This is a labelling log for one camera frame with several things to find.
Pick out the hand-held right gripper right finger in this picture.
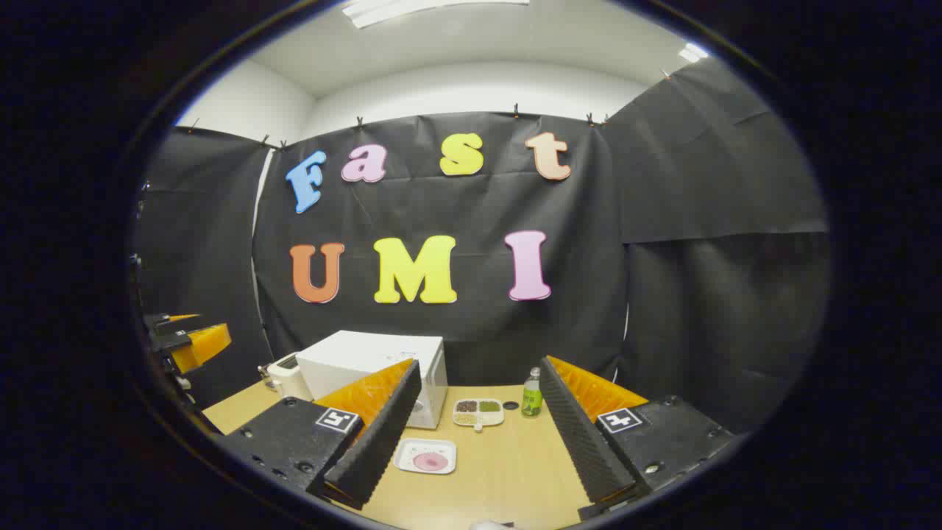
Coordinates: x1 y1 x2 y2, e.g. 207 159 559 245
539 356 737 522

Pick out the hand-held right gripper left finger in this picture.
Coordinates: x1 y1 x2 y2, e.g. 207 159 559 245
221 358 422 511

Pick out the white square plate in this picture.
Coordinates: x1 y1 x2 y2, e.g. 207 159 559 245
392 438 457 475

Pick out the white microwave oven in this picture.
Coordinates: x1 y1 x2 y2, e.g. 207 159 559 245
296 330 448 430

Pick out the green drink bottle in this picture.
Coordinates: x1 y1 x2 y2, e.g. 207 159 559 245
522 367 543 418

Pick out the white toaster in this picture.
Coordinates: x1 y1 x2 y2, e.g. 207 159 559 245
266 353 314 402

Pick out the white divided dish of beans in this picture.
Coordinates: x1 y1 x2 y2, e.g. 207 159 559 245
452 398 506 432

